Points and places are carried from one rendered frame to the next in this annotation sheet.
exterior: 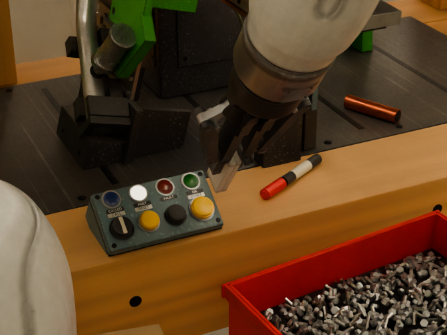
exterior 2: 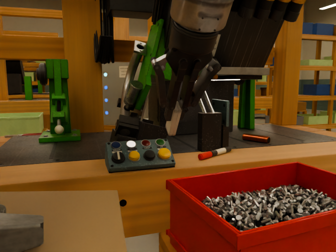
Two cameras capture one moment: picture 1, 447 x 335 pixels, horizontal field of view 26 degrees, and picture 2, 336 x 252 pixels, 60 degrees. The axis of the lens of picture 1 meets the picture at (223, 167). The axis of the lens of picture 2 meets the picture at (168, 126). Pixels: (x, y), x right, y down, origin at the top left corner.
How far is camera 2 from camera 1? 0.60 m
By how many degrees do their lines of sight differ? 22
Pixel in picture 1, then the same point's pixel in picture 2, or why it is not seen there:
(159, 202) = (141, 149)
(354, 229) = not seen: hidden behind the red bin
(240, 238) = (185, 173)
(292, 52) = not seen: outside the picture
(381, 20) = (259, 71)
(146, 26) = (147, 80)
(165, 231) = (142, 162)
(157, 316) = (136, 215)
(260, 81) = (184, 10)
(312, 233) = not seen: hidden behind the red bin
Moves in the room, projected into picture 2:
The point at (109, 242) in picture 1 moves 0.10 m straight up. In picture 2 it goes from (109, 164) to (108, 117)
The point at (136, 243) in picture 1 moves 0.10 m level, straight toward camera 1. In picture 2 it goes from (124, 166) to (115, 182)
